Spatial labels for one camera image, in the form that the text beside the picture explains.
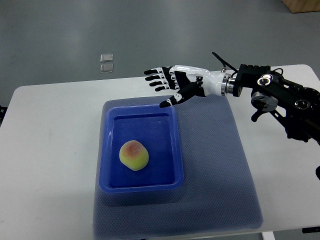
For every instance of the grey blue foam mat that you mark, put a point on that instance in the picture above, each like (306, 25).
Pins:
(217, 194)

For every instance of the metal floor plate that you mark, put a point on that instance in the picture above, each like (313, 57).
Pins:
(107, 68)
(106, 57)

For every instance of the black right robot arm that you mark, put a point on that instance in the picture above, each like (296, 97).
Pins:
(294, 106)

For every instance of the green red peach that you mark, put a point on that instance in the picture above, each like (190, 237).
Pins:
(134, 155)

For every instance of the upper metal floor plate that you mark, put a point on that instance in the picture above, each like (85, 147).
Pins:
(106, 57)

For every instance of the white table leg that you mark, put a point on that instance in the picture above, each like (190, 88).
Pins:
(268, 235)

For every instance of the lower metal floor plate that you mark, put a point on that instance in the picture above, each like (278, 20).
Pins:
(107, 68)

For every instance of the wooden box corner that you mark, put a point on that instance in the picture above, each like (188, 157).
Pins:
(302, 6)

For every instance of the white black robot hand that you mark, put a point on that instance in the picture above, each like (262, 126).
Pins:
(188, 82)

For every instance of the blue plastic tray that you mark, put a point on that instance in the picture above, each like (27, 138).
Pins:
(157, 130)

